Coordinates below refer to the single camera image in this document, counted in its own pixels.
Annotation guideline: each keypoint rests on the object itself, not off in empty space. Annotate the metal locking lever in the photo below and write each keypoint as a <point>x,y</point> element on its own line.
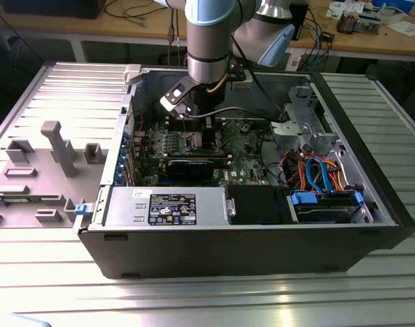
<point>185,131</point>

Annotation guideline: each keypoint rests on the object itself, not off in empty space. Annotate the hard disk blue carrier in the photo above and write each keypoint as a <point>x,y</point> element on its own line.
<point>304,198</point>

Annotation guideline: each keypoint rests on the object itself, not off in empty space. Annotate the white papers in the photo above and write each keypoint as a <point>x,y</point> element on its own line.
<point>406,29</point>

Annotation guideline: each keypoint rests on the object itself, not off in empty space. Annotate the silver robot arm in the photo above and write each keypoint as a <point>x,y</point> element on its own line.
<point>207,44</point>

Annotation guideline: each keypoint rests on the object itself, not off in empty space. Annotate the grey device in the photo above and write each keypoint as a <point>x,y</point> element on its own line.
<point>367,24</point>

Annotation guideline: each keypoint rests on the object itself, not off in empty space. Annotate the black plastic shroud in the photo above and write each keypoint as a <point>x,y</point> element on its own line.
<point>255,204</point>

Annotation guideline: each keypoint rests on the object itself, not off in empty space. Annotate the metal heat sink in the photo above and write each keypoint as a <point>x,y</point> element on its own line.
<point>346,22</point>

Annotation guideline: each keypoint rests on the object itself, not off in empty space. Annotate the white label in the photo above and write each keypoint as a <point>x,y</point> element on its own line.
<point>294,61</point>

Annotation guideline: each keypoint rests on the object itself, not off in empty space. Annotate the small black adapter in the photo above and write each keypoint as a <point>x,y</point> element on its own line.
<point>328,36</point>

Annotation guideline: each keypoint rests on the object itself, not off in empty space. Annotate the green motherboard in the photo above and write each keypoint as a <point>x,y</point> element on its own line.
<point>243,163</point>

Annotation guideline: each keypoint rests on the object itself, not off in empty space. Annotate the black box on desk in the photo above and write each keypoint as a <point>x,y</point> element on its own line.
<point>300,20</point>

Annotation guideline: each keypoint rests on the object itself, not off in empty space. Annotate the black RAM slot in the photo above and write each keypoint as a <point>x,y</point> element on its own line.
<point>176,119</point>
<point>176,126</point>
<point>222,160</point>
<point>197,155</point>
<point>176,123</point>
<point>176,129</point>

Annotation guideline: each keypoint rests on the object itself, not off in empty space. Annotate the black bracket wrist camera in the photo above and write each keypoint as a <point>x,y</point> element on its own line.
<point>241,85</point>

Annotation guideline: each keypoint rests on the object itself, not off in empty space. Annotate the round coin cell battery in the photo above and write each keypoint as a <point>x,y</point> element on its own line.
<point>245,129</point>

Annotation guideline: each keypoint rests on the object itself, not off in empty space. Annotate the silver power supply unit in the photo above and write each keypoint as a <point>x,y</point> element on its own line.
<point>125,204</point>

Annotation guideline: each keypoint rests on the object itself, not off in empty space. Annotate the black PC case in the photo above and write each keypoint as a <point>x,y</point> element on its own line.
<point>227,252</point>

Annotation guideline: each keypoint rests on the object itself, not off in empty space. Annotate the blue card retention clip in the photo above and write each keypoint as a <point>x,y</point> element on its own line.
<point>126,137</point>
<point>122,157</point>
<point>118,177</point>

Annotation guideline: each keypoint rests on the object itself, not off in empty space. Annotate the black graphics card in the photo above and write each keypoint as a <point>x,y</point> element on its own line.
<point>190,170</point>

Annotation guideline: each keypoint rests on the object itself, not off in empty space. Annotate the black monitor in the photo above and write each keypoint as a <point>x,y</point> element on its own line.
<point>50,8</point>

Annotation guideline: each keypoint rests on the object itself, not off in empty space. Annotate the wooden desk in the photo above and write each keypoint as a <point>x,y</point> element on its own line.
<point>101,27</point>

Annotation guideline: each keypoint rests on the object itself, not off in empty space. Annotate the grey parts rack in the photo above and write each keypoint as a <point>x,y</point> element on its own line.
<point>40,185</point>

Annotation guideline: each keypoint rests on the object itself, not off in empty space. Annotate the white case latch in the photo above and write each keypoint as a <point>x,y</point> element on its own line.
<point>132,73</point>

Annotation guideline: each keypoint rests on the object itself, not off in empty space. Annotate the blue case clip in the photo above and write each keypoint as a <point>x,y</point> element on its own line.
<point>82,209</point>

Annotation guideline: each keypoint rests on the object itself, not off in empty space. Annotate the blue box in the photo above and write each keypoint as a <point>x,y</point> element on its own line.
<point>394,4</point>

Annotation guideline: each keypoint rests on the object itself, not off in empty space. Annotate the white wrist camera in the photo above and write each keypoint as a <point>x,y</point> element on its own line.
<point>176,93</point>

